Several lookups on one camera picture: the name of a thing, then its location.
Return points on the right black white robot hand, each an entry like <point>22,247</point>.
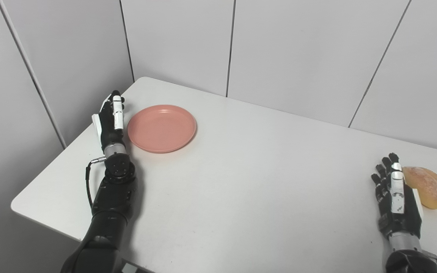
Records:
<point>397,204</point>

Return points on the golden bread roll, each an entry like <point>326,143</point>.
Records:
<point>427,186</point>

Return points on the pink round plate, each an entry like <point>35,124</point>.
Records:
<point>162,128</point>

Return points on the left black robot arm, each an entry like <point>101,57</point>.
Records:
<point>106,212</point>

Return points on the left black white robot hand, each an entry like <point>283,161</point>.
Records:
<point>110,121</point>

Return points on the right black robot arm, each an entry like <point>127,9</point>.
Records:
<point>412,256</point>

